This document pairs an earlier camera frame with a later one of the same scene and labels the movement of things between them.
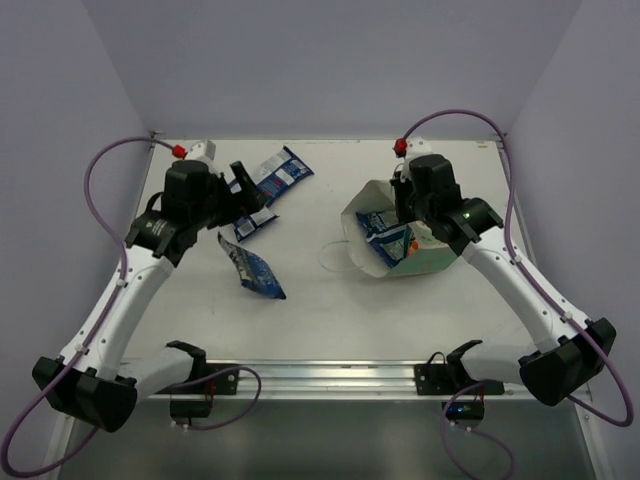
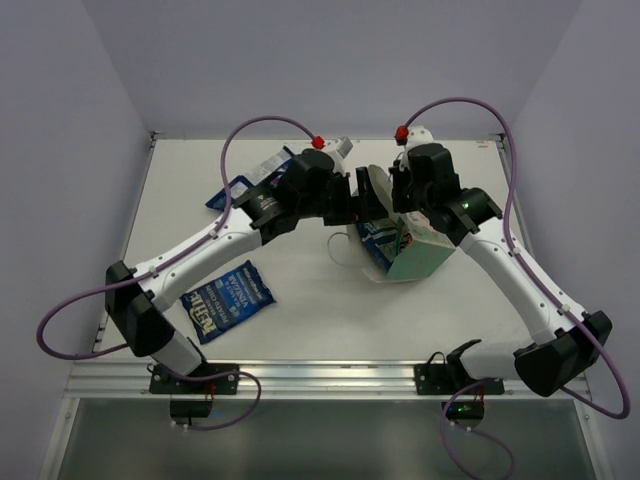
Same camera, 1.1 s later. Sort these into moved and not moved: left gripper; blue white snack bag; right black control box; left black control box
Moved: left gripper
Not moved: right black control box; left black control box; blue white snack bag
